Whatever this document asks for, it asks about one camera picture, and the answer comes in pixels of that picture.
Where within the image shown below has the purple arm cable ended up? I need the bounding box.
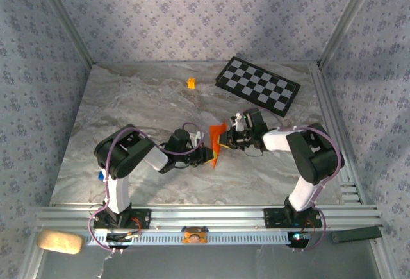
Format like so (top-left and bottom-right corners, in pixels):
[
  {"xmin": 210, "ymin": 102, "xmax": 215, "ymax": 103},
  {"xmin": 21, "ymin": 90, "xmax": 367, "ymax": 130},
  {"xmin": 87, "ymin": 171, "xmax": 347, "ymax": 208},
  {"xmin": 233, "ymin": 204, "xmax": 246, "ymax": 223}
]
[
  {"xmin": 87, "ymin": 121, "xmax": 206, "ymax": 255},
  {"xmin": 256, "ymin": 107, "xmax": 343, "ymax": 254}
]

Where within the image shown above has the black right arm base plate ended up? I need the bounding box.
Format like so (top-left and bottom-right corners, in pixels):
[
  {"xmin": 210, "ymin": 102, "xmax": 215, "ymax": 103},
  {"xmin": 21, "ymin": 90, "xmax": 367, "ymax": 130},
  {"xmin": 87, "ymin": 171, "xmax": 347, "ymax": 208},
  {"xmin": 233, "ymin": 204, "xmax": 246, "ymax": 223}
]
[{"xmin": 263, "ymin": 207, "xmax": 323, "ymax": 229}]

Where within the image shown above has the beige sponge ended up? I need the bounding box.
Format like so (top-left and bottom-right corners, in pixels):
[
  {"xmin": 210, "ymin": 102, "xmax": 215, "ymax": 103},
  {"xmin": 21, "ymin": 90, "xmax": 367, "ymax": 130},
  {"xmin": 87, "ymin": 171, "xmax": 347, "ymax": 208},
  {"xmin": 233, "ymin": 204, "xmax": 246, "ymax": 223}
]
[{"xmin": 35, "ymin": 229, "xmax": 85, "ymax": 255}]

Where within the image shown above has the aluminium frame post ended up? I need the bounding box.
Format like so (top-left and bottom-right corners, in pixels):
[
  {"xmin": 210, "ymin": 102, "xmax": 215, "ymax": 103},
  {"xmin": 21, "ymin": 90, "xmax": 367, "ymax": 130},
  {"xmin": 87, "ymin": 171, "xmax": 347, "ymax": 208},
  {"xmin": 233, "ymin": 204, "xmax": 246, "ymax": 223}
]
[
  {"xmin": 31, "ymin": 0, "xmax": 97, "ymax": 67},
  {"xmin": 316, "ymin": 0, "xmax": 384, "ymax": 70}
]

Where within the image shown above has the black flat bar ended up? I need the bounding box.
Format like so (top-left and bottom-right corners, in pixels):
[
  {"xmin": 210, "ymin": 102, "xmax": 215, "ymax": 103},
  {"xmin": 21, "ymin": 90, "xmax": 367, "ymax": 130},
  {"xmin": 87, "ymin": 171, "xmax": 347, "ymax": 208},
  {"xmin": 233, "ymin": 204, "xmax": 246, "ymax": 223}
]
[{"xmin": 331, "ymin": 226, "xmax": 383, "ymax": 244}]

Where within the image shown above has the slotted grey cable duct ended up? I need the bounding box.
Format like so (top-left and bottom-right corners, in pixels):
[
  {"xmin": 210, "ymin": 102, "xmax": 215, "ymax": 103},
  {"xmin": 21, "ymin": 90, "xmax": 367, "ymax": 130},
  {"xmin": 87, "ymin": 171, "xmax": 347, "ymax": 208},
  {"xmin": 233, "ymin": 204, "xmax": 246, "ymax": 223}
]
[{"xmin": 83, "ymin": 231, "xmax": 310, "ymax": 246}]

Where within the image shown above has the orange cartoon face figure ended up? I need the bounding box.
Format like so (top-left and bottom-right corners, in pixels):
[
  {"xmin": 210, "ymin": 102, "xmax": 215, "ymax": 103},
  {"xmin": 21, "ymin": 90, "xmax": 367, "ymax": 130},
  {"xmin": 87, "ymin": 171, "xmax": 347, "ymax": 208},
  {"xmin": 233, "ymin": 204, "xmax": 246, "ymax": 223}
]
[{"xmin": 181, "ymin": 226, "xmax": 209, "ymax": 245}]

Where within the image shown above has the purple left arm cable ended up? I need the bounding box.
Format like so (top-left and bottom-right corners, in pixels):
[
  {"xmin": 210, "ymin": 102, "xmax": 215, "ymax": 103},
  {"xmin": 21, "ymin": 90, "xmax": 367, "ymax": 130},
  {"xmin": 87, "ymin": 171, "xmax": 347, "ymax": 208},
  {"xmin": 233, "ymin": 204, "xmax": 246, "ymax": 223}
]
[{"xmin": 87, "ymin": 121, "xmax": 206, "ymax": 255}]

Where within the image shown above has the orange paper sheet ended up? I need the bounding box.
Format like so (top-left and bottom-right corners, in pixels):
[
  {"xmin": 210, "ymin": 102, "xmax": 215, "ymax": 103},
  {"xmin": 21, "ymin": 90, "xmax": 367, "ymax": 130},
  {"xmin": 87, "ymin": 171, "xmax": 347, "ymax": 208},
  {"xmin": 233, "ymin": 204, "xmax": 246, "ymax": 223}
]
[{"xmin": 209, "ymin": 122, "xmax": 229, "ymax": 169}]

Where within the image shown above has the long aluminium mounting rail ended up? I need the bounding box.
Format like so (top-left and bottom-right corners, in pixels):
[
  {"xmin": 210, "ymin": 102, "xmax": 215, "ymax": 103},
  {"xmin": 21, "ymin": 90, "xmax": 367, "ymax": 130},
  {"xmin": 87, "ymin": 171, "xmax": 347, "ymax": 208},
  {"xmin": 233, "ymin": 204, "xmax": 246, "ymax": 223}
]
[{"xmin": 34, "ymin": 204, "xmax": 384, "ymax": 232}]

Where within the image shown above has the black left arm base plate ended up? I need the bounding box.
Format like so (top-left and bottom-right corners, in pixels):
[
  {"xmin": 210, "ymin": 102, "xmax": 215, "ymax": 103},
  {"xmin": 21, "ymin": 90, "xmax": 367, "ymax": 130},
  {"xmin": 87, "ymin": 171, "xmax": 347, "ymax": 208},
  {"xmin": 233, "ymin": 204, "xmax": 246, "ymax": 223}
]
[{"xmin": 93, "ymin": 208, "xmax": 152, "ymax": 230}]

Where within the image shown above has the aluminium side rail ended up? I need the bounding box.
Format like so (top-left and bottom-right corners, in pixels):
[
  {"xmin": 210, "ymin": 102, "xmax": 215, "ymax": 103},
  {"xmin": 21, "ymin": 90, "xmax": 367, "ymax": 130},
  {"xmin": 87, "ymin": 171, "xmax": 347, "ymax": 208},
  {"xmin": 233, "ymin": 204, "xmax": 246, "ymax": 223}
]
[{"xmin": 308, "ymin": 67, "xmax": 365, "ymax": 206}]

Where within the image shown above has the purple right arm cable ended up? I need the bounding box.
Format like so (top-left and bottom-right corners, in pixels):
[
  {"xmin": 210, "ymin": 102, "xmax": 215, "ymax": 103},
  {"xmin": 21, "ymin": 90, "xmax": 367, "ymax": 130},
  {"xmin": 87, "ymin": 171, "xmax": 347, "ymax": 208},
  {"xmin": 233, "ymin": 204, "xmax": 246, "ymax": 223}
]
[{"xmin": 256, "ymin": 107, "xmax": 343, "ymax": 254}]

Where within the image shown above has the black and white checkerboard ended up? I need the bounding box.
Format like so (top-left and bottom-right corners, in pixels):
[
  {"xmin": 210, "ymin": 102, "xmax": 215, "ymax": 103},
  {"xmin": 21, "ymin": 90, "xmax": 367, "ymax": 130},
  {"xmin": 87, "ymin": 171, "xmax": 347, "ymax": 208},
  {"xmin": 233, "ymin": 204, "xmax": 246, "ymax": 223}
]
[{"xmin": 214, "ymin": 56, "xmax": 302, "ymax": 119}]

